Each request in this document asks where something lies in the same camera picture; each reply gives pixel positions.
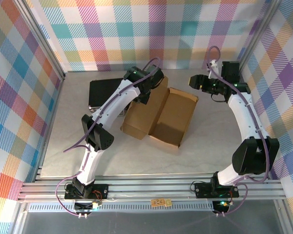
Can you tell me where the brown cardboard paper box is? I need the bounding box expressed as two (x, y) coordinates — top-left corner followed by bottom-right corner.
(121, 75), (200, 149)

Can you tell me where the black ribbed aluminium case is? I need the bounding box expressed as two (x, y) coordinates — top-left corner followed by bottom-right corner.
(87, 78), (126, 117)

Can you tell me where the wide aluminium extrusion beam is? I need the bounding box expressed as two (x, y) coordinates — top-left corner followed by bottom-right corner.
(17, 173), (287, 203)

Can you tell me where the small black controller board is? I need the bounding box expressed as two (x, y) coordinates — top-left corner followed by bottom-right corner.
(213, 200), (230, 213)
(74, 199), (100, 212)

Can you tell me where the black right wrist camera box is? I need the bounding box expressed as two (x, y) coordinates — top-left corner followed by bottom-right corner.
(221, 61), (240, 83)

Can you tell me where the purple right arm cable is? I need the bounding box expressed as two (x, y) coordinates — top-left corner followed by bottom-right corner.
(206, 46), (272, 217)

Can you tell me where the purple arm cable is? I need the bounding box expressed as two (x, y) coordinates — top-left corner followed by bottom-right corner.
(55, 57), (162, 218)
(206, 46), (272, 217)

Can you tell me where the aluminium frame post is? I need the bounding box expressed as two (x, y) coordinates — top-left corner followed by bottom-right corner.
(237, 0), (282, 74)
(14, 0), (66, 79)

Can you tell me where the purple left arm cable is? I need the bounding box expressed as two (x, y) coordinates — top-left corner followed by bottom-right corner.
(55, 57), (162, 218)

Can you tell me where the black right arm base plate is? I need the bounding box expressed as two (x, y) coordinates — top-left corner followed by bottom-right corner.
(194, 181), (240, 198)

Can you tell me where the aluminium frame side rail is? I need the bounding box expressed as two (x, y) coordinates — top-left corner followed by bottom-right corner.
(34, 75), (66, 182)

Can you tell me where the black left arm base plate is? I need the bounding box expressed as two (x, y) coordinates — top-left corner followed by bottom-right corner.
(64, 184), (109, 200)

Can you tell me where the grey slotted cable duct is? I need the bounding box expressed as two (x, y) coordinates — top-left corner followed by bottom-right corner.
(26, 203), (217, 213)

